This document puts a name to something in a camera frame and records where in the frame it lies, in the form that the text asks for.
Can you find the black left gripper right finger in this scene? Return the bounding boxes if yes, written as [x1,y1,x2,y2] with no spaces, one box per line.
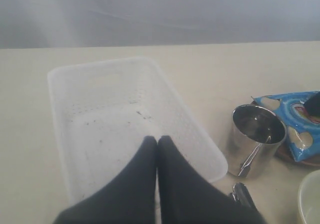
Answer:
[157,135,265,224]

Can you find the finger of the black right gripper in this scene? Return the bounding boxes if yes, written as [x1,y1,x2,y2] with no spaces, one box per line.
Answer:
[303,92,320,117]

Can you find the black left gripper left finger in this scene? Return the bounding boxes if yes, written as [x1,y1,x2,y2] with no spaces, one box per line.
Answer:
[54,136,157,224]

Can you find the blue potato chips bag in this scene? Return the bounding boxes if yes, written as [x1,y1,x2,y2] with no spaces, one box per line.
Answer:
[253,90,320,163]

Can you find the brown ceramic plate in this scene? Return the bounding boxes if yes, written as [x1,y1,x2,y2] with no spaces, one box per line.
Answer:
[250,95,320,167]

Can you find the steel fork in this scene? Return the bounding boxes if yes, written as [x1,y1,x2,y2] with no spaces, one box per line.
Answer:
[229,182,257,211]

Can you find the shiny steel cup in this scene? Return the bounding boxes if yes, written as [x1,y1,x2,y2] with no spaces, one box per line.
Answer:
[223,104,287,179]

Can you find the white ceramic bowl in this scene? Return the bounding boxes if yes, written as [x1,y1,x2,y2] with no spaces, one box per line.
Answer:
[296,170,320,224]

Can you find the white woven plastic basket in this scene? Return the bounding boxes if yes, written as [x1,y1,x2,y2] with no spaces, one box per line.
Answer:
[47,57,228,204]

